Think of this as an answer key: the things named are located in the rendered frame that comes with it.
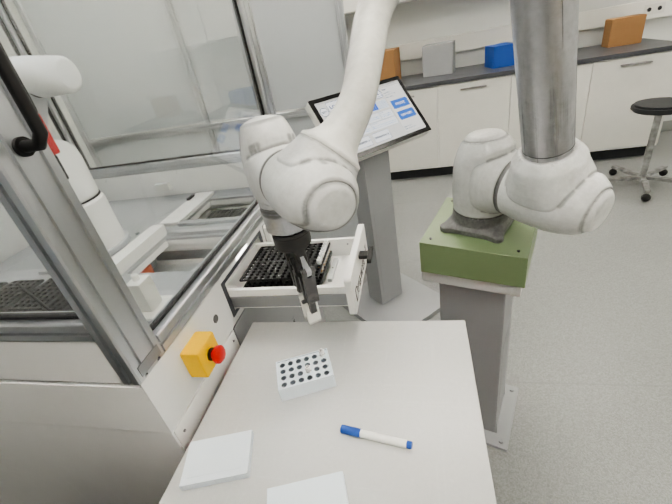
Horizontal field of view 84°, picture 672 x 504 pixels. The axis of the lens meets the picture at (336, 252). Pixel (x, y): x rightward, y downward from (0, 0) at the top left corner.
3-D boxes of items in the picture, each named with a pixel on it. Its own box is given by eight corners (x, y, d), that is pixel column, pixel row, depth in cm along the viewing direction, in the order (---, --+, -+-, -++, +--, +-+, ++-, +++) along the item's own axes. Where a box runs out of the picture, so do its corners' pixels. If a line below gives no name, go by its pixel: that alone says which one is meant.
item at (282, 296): (361, 252, 115) (358, 235, 112) (349, 306, 94) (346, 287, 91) (243, 259, 125) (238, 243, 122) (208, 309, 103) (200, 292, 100)
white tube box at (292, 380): (329, 359, 90) (326, 347, 88) (336, 386, 83) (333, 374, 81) (279, 373, 89) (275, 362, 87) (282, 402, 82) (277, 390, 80)
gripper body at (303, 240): (315, 228, 71) (323, 268, 76) (299, 214, 78) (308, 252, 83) (278, 242, 69) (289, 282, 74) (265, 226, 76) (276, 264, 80)
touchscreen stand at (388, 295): (451, 303, 212) (448, 120, 161) (393, 344, 193) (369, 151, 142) (391, 271, 250) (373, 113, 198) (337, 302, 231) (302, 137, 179)
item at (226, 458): (254, 434, 76) (251, 429, 75) (249, 477, 68) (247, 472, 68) (192, 446, 76) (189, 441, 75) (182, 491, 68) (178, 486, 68)
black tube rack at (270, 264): (333, 260, 114) (330, 242, 110) (322, 296, 99) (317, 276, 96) (266, 263, 119) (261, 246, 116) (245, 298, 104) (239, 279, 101)
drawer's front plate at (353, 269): (368, 253, 117) (363, 222, 112) (356, 315, 93) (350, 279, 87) (362, 254, 117) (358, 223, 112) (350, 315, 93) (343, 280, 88)
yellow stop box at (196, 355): (225, 353, 86) (215, 330, 83) (211, 378, 80) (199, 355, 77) (205, 353, 87) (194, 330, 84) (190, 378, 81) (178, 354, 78)
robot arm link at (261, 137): (247, 202, 73) (269, 223, 63) (222, 120, 65) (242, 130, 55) (297, 185, 77) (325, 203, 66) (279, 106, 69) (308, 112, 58)
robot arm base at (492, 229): (524, 207, 115) (527, 190, 112) (501, 244, 102) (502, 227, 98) (466, 198, 125) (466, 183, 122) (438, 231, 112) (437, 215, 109)
